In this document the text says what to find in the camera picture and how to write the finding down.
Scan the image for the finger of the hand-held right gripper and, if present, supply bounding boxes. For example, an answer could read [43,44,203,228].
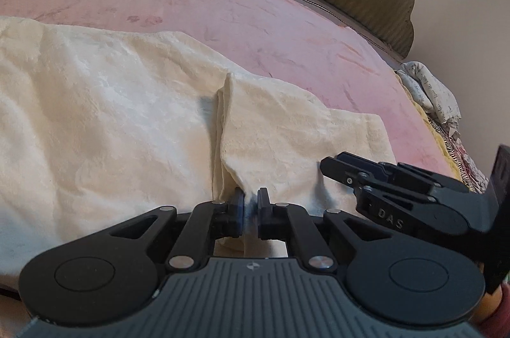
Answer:
[337,152,469,192]
[320,157,436,200]

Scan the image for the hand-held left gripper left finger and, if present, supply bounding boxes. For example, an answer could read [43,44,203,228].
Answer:
[98,187,245,276]

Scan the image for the cream white towel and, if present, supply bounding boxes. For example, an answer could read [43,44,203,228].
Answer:
[0,15,399,283]

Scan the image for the yellow cloth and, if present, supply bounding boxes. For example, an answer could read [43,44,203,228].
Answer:
[412,99,457,176]

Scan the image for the white printed folded cloth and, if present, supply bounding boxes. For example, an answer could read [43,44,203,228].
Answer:
[396,60,463,133]

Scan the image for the person's right forearm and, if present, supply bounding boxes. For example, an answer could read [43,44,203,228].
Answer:
[470,274,510,338]

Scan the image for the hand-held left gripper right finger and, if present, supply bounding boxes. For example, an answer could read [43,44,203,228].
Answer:
[257,187,416,276]

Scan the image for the black and white striped cloth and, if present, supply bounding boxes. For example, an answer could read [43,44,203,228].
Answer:
[434,119,489,196]

